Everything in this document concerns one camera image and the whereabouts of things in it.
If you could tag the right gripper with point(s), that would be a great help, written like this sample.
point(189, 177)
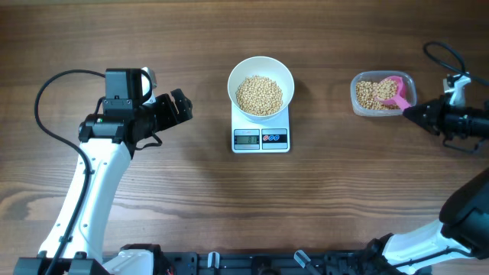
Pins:
point(434, 118)

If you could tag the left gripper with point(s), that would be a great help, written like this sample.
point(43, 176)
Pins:
point(183, 106)

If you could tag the pink plastic scoop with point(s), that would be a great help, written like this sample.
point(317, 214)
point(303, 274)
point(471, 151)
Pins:
point(399, 100)

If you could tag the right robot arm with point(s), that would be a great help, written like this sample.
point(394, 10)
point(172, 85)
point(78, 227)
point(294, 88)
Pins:
point(461, 230)

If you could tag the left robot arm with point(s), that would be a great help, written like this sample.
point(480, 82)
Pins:
point(128, 113)

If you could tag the white digital kitchen scale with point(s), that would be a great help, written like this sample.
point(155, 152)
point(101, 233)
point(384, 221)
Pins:
point(260, 137)

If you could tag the soybeans in white bowl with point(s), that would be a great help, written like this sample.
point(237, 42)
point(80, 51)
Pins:
point(259, 95)

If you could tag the white bowl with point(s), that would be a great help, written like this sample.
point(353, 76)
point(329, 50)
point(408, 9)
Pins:
point(262, 66)

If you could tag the clear plastic container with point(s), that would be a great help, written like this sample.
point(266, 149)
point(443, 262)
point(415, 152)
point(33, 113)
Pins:
point(375, 77)

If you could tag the pile of soybeans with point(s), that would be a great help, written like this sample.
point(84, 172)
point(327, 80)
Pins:
point(369, 94)

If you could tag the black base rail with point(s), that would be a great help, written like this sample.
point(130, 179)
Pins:
point(267, 263)

